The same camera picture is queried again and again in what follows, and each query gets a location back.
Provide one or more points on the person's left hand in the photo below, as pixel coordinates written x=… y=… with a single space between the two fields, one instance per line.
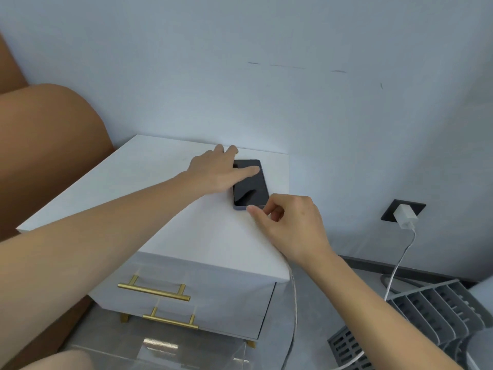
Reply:
x=215 y=173

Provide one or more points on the person's right hand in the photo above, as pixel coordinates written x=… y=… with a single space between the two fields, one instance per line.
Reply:
x=296 y=227

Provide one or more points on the black smartphone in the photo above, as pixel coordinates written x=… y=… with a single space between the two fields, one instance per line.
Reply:
x=250 y=190

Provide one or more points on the white bedside cabinet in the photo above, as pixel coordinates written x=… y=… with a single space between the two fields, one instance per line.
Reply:
x=154 y=181

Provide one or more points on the person's right forearm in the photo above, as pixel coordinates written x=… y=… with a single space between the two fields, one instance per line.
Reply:
x=377 y=323

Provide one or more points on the person's left forearm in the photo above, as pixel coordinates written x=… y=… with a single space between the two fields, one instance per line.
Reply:
x=96 y=242

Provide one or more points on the person's leg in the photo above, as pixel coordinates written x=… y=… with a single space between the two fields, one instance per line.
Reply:
x=57 y=361

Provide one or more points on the dark baseboard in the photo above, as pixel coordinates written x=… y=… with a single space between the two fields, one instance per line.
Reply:
x=366 y=263

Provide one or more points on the gray slotted file rack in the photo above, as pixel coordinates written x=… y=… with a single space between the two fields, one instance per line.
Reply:
x=408 y=308

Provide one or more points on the brown sofa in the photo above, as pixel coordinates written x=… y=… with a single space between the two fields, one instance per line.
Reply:
x=46 y=150

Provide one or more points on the black wall outlet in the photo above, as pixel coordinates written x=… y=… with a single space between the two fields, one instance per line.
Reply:
x=387 y=216

